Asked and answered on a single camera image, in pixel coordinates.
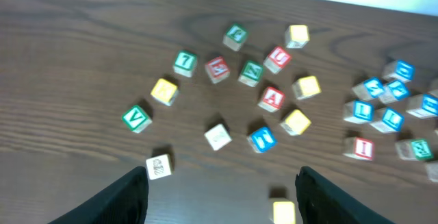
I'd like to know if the green 7 block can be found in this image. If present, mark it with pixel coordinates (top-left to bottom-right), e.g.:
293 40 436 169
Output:
173 50 198 77

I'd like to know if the green J block left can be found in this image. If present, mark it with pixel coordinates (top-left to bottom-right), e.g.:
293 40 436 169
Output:
223 23 248 51

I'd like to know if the blue L block right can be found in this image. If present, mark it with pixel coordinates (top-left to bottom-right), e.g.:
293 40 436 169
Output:
370 108 404 134

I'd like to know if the green R block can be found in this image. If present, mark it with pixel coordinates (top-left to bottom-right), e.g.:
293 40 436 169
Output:
425 161 438 183

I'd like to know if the blue 5 block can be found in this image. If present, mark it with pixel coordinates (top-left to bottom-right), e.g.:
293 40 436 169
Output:
407 94 437 119

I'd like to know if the red U block left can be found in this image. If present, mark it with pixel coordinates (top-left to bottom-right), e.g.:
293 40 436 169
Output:
263 46 292 74

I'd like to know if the blue T block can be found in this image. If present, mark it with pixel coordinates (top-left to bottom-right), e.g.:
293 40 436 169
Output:
247 126 277 153

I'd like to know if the green Z block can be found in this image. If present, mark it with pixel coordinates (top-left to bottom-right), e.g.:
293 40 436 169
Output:
238 60 263 87

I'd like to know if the green B block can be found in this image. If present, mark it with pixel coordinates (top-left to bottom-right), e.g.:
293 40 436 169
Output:
395 138 433 161

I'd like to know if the blue l block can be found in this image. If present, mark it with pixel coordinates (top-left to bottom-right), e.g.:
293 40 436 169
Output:
343 100 374 124
370 108 404 134

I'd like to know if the yellow S block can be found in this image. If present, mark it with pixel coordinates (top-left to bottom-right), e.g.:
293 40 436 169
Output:
280 110 311 136

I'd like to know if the blue D block left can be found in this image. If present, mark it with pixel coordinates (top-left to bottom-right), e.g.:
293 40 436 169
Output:
382 60 415 83

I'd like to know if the yellow block top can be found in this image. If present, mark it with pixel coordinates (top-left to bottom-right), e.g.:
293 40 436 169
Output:
285 25 309 49

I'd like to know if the blue L block left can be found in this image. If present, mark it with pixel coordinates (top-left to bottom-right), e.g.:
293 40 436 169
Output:
343 100 374 124

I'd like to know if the yellow O block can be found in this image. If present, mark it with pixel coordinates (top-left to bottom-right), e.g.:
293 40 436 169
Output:
292 76 321 100

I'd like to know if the blue P block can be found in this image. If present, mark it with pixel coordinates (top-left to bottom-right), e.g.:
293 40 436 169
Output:
378 80 410 104

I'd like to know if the plain picture block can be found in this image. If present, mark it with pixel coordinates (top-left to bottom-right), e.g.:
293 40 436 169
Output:
145 154 172 180

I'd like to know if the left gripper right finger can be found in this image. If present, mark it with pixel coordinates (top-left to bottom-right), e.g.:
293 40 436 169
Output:
295 166 393 224

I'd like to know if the blue 2 block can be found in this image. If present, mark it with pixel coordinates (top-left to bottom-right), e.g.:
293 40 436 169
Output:
352 77 385 101

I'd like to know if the red E block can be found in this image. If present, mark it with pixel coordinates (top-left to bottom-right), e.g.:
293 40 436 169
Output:
205 56 230 84

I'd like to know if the yellow C block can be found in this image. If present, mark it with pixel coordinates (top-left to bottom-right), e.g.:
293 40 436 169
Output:
270 198 296 224

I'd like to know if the red A block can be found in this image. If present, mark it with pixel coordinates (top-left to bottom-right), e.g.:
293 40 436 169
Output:
258 87 285 112

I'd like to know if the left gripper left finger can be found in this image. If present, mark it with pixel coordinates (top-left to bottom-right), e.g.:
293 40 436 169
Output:
50 166 149 224

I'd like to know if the red I block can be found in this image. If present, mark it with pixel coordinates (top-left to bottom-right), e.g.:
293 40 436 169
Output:
343 137 374 161

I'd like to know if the green V block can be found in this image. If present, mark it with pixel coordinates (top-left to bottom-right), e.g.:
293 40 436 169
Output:
121 105 153 134

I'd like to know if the yellow block far left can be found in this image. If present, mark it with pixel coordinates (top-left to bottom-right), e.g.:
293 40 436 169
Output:
151 78 179 106

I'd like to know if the plain red-sided block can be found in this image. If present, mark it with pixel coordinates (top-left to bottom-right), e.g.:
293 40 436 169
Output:
205 124 232 151

